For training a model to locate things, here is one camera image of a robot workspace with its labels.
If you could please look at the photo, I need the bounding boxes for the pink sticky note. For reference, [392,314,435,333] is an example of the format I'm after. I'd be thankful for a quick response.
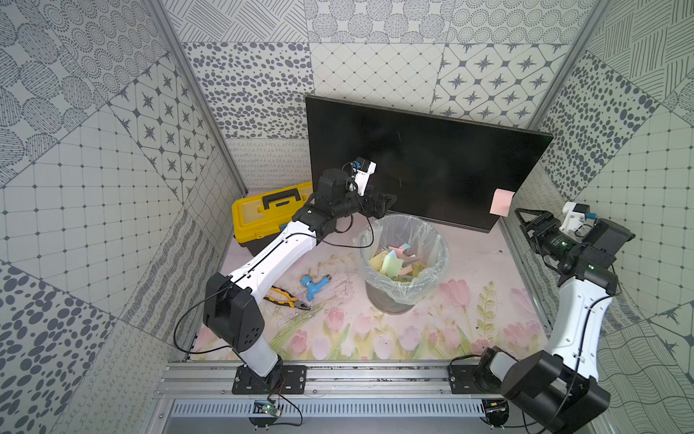
[490,188,515,217]

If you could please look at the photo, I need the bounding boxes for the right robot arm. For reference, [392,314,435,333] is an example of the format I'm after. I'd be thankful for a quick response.
[475,202,634,433]

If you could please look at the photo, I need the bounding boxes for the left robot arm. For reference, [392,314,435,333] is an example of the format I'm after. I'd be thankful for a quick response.
[202,158,397,386]

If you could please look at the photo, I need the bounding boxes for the black flat monitor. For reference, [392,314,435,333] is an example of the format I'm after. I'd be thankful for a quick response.
[305,95,553,233]

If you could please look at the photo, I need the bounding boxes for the grey bin with plastic liner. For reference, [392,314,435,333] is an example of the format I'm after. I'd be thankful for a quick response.
[354,214,450,315]

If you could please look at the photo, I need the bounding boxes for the blue plastic tool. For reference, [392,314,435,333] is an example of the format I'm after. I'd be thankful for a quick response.
[301,275,331,302]

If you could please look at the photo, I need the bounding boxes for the floral table mat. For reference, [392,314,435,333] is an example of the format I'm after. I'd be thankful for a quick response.
[261,216,548,361]

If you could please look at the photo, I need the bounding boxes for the yellow black toolbox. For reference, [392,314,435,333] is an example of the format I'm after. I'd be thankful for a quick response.
[232,182,313,256]

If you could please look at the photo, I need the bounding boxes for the yellow black pliers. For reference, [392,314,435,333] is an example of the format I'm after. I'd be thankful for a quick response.
[264,287,311,311]

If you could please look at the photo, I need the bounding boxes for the right controller board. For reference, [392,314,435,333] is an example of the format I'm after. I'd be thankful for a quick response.
[481,399,510,428]

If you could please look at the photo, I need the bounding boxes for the controller board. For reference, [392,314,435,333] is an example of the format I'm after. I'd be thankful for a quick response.
[481,399,510,428]
[249,400,283,429]

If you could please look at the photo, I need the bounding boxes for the left controller board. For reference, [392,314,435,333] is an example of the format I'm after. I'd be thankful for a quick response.
[249,400,283,429]

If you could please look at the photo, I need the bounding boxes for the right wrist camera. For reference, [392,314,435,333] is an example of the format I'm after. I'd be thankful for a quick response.
[560,202,597,234]

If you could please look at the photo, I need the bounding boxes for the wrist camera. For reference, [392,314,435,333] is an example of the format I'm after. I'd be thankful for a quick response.
[560,202,597,234]
[350,157,377,196]

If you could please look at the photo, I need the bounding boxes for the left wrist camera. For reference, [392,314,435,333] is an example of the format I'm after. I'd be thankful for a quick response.
[350,157,377,196]

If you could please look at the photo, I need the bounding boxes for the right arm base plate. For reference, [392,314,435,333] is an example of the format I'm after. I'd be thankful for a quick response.
[447,365,502,395]

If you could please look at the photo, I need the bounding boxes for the aluminium mounting rail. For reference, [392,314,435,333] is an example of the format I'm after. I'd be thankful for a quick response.
[155,358,502,400]

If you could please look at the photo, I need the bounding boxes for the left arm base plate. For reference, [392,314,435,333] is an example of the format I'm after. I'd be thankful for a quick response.
[232,363,307,395]

